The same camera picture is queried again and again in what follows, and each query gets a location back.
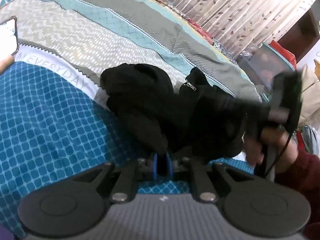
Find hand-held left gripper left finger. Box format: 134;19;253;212
72;153;159;203

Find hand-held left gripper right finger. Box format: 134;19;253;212
165;153;253;203

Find black pants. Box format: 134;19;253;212
100;63;272;159

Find person's right hand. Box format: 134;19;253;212
245;127;298;179

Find dark wooden furniture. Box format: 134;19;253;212
277;9;320;63

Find leaf print curtain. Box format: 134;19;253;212
139;0;320;58

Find purple mat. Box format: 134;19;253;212
0;224;16;240

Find wooden phone stand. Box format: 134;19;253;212
0;54;15;75

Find smartphone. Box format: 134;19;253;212
0;16;19;56

